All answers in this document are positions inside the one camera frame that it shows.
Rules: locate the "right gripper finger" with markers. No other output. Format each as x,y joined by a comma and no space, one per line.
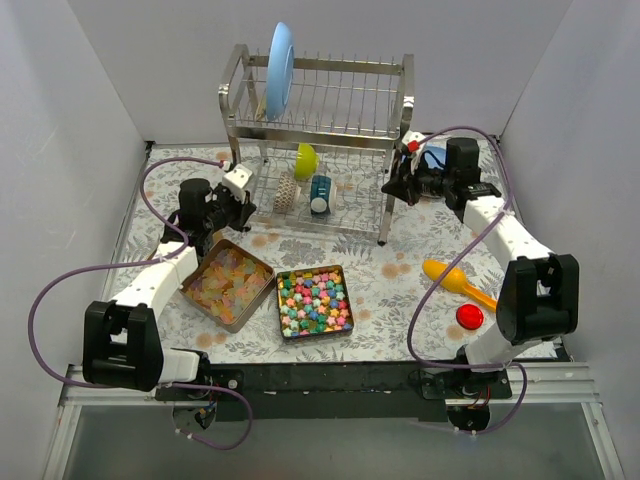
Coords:
397,169
404,191

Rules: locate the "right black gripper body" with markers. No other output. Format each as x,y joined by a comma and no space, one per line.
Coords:
404,181

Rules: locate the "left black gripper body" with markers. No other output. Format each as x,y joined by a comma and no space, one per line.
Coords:
239,210

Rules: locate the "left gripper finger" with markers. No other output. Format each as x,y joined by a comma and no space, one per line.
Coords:
248,209
241,223

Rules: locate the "popsicle candy tin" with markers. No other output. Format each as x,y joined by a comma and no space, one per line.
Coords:
229,285

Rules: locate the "steel dish rack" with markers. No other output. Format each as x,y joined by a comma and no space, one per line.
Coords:
354,113

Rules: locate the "yellow plastic scoop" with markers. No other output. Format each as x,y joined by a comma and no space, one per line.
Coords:
456,282

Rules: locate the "star candy tin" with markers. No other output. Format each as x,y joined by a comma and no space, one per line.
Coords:
313,303

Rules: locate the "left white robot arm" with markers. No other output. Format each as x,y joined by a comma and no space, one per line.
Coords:
121,344

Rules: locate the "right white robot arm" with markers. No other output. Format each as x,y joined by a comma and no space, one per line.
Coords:
539,297

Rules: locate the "small blue plate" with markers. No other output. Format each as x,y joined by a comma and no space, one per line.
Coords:
434,157

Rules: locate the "patterned bowl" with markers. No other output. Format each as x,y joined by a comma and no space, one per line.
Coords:
287,194

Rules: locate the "yellow-green bowl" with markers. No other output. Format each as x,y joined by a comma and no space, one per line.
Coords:
306,162

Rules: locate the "teal white mug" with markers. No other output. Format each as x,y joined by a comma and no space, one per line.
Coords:
320,195

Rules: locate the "beige plate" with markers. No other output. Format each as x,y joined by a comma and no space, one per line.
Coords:
260,113

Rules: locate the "large blue plate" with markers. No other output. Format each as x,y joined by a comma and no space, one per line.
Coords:
279,72

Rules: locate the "red jar lid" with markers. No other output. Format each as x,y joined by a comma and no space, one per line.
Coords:
470,317

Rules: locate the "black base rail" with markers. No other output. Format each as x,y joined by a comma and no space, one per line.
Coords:
349,390

